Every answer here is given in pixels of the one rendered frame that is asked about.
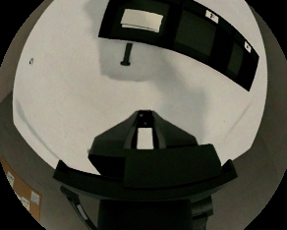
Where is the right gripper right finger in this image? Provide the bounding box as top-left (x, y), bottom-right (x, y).
top-left (151, 110), bottom-right (199, 148)

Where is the black bolt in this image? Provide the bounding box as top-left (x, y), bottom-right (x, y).
top-left (120, 43), bottom-right (132, 66)

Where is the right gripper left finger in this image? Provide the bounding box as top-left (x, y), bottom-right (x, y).
top-left (91, 110), bottom-right (139, 148)

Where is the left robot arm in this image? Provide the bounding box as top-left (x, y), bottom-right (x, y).
top-left (60, 186), bottom-right (97, 230)

